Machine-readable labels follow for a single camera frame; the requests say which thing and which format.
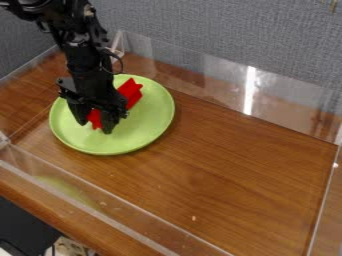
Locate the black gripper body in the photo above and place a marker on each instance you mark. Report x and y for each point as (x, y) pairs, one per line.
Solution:
(93, 87)

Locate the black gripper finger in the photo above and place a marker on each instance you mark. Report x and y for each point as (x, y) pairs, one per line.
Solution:
(81, 110)
(110, 119)

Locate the red rectangular block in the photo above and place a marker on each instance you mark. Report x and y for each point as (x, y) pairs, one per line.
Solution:
(132, 92)

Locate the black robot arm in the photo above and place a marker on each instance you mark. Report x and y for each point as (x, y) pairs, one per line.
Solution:
(71, 21)

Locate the green round plate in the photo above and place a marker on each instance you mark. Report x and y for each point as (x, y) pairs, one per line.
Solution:
(148, 122)

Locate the clear acrylic corner bracket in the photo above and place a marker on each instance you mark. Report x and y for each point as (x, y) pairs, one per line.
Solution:
(117, 46)

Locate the clear acrylic enclosure wall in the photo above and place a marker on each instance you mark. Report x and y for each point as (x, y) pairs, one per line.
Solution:
(240, 181)

